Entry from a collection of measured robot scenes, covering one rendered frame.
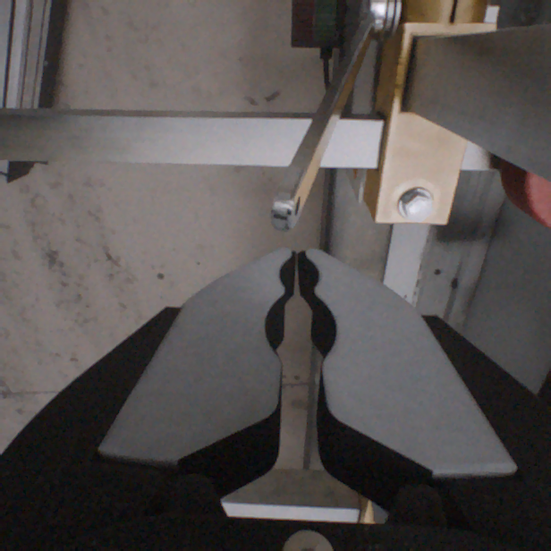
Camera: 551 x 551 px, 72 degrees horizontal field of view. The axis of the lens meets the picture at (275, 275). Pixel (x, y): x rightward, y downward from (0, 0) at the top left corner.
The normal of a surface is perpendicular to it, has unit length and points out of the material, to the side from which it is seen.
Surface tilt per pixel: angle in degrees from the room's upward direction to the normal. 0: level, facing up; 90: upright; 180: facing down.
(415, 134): 0
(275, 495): 90
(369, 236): 0
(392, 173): 0
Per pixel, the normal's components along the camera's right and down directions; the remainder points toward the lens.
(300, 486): 0.01, -0.86
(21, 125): -0.04, 0.50
